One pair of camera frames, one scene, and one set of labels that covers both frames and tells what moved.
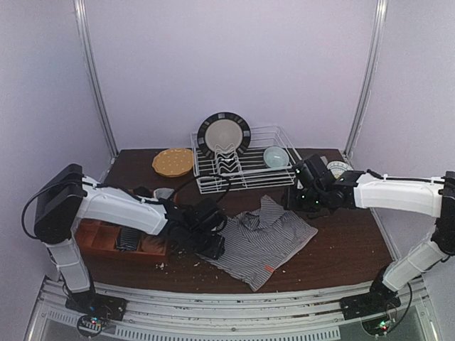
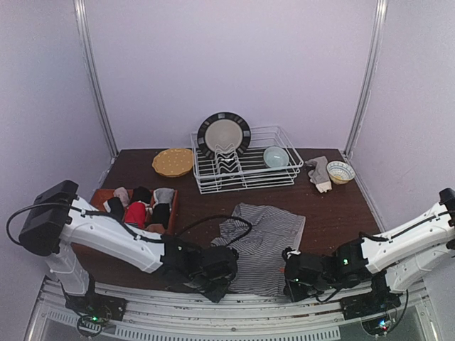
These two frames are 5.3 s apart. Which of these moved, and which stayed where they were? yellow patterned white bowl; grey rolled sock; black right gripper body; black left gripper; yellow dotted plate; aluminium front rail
Moved: black left gripper; black right gripper body
Stayed: aluminium front rail; yellow dotted plate; grey rolled sock; yellow patterned white bowl
